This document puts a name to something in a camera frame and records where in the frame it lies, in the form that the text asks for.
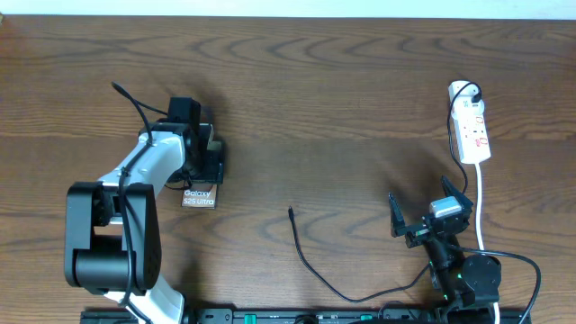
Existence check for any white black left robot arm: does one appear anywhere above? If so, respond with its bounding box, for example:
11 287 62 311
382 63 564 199
64 97 224 324

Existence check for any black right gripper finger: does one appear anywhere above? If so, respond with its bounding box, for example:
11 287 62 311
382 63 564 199
388 193 406 238
440 175 473 211

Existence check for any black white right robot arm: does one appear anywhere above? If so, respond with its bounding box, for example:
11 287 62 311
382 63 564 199
389 176 501 309

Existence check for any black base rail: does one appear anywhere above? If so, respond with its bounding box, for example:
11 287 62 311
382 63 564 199
79 306 523 324

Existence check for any white power strip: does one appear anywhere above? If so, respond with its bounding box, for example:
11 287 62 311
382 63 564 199
448 80 491 165

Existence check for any black charging cable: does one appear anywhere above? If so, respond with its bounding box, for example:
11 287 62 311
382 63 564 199
287 80 483 304

